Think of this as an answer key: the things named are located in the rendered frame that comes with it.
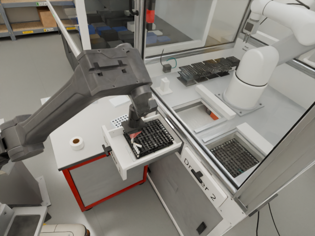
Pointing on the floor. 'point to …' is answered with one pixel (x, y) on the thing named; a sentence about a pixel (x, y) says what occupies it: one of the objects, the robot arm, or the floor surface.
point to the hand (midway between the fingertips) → (132, 136)
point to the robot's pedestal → (23, 186)
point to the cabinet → (187, 199)
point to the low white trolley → (92, 155)
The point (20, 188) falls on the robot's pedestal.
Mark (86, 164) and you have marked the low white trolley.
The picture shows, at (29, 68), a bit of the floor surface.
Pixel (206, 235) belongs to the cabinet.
